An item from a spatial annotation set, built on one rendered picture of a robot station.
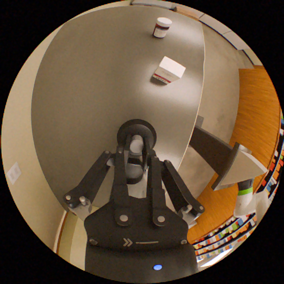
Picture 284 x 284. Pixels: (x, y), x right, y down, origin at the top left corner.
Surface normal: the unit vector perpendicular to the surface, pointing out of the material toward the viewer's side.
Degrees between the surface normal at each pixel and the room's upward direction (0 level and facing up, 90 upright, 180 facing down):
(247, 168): 90
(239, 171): 90
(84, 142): 0
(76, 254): 90
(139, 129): 0
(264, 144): 90
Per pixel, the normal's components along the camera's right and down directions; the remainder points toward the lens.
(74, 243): 0.19, -0.91
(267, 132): -0.98, -0.16
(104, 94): 0.06, 0.38
